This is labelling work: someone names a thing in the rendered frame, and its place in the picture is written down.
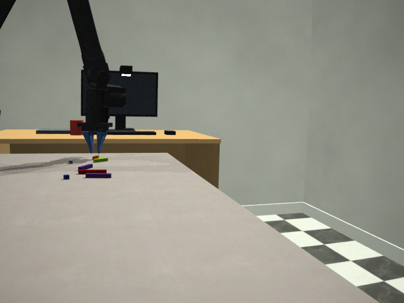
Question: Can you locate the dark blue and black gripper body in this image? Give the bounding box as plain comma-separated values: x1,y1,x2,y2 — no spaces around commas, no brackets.
77,106,113,132

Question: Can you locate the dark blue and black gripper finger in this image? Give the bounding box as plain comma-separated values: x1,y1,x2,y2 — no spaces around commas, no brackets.
82,131,94,153
96,131,108,154

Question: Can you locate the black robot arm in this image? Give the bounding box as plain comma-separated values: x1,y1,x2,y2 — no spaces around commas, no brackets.
0,0,126,123

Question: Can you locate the purple rod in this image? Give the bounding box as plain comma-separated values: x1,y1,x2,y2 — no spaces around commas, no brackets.
78,164,93,170
86,173,111,178

